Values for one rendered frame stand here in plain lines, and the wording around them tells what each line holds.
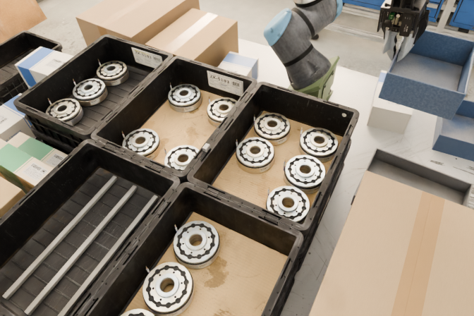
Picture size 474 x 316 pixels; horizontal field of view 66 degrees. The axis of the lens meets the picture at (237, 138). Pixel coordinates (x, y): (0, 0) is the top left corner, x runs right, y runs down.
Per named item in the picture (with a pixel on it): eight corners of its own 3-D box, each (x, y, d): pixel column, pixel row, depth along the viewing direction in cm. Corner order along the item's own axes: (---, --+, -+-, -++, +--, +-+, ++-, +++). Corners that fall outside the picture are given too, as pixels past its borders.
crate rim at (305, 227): (259, 86, 109) (259, 80, 107) (359, 116, 98) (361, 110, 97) (185, 185, 86) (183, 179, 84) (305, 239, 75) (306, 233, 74)
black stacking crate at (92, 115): (115, 61, 136) (105, 34, 128) (180, 83, 126) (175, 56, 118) (29, 131, 114) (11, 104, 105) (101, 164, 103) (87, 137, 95)
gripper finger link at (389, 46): (373, 68, 81) (380, 30, 74) (381, 54, 84) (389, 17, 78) (387, 71, 80) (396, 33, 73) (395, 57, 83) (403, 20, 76)
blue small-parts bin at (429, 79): (398, 50, 91) (408, 25, 86) (463, 67, 86) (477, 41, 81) (377, 97, 80) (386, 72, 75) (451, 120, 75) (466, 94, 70)
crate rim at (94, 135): (176, 61, 119) (175, 54, 117) (259, 86, 109) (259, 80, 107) (90, 142, 96) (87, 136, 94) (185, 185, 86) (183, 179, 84)
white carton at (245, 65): (231, 70, 148) (229, 51, 142) (258, 76, 145) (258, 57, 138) (209, 100, 136) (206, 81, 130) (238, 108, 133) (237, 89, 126)
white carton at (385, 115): (374, 89, 137) (381, 70, 130) (408, 96, 133) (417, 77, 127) (366, 125, 124) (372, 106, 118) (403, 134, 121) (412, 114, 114)
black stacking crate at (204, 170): (259, 110, 116) (259, 82, 107) (352, 140, 106) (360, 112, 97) (191, 207, 93) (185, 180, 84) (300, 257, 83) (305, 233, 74)
